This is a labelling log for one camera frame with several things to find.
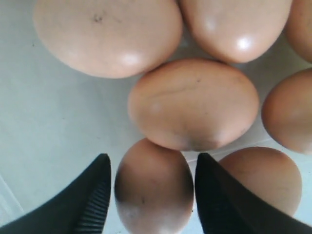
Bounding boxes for brown egg lower right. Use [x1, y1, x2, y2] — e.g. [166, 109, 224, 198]
[219, 147, 302, 216]

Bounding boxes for brown egg right edge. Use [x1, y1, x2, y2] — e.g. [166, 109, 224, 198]
[261, 68, 312, 155]

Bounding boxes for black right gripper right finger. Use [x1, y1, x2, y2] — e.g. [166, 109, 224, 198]
[195, 153, 312, 234]

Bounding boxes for brown egg upper middle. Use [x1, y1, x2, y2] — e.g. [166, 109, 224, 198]
[179, 0, 292, 63]

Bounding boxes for brown egg large upper left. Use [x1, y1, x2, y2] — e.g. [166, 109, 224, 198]
[33, 0, 183, 78]

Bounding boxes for brown egg top right corner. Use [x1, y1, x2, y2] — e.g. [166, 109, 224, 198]
[284, 0, 312, 63]

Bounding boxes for brown egg centre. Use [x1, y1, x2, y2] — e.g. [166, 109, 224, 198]
[128, 58, 259, 152]

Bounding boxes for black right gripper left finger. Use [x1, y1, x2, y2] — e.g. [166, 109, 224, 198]
[0, 154, 112, 234]

